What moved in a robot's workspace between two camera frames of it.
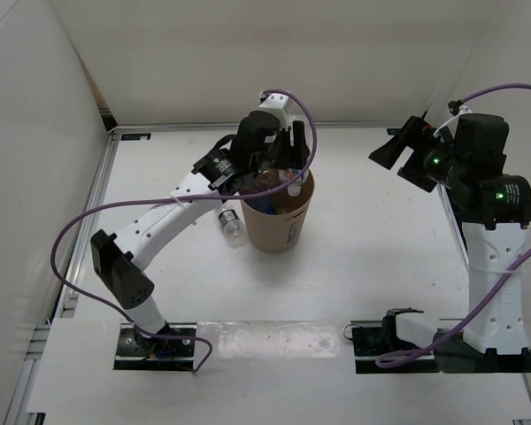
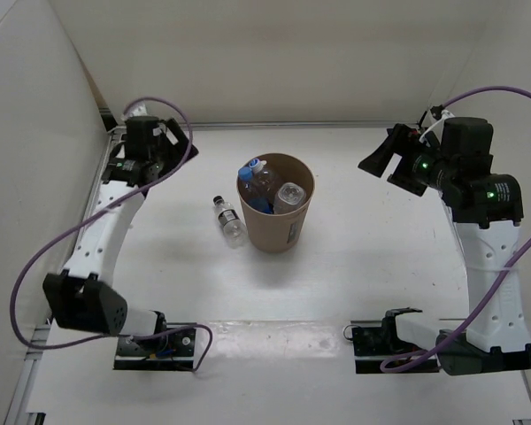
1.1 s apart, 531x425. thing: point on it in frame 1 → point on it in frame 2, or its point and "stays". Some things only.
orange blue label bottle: [289, 174] → [289, 197]
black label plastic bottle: [234, 227] stays
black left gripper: [294, 157] → [178, 150]
